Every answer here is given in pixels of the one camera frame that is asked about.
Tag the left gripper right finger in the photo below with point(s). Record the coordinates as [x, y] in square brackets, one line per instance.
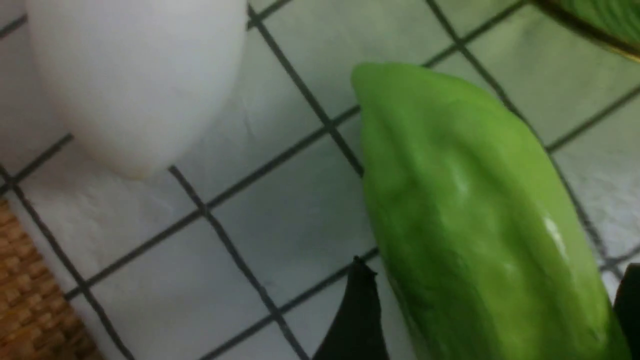
[627, 307]

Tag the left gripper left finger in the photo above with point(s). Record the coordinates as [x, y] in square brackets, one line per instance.
[356, 332]

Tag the green chayote gourd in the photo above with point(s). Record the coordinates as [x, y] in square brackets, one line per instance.
[479, 238]

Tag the white radish with leaves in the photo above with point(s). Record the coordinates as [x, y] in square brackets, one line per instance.
[138, 82]

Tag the white grid tablecloth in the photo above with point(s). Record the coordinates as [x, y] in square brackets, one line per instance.
[239, 251]

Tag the green leaf-shaped glass plate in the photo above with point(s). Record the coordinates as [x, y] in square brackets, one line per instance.
[612, 24]

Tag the woven rattan basket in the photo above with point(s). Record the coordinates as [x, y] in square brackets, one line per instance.
[36, 321]

